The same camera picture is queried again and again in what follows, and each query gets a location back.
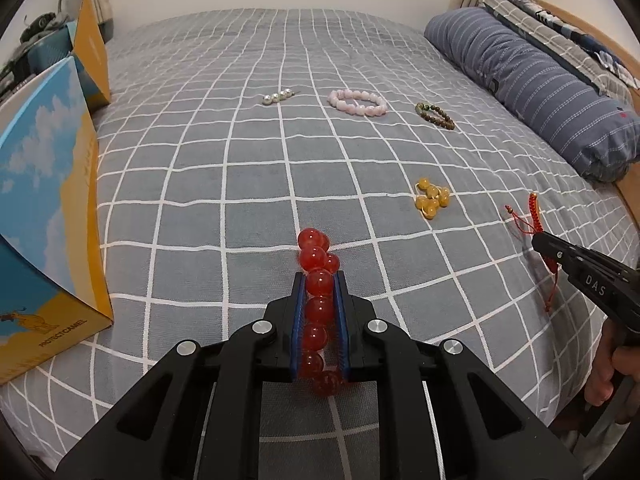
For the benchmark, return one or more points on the right hand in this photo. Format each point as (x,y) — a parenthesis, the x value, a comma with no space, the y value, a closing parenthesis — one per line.
(612,357)

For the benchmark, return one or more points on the blue striped pillow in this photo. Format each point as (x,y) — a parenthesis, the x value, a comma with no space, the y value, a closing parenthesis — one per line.
(595,134)

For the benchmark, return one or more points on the black item on basket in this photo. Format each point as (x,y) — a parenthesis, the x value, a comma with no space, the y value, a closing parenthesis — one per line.
(36,26)

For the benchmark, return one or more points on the yellow cardboard box lid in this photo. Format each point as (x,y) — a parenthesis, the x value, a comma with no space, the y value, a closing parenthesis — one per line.
(91,58)

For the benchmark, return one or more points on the blue sky printed box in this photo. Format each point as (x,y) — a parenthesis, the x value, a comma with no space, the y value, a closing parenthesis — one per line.
(53,288)

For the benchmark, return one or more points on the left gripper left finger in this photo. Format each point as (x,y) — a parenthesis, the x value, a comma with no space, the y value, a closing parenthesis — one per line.
(272,345)

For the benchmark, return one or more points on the white pearl hair clip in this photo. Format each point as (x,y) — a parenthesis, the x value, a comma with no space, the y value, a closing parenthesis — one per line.
(277,97)

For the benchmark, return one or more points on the grey checked bed sheet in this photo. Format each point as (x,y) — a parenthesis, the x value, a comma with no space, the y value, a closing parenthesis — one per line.
(406,164)

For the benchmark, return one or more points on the teal storage basket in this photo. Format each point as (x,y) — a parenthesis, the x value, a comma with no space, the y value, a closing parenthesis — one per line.
(48,50)

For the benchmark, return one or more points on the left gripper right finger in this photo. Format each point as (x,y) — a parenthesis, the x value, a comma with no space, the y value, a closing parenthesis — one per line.
(369,348)

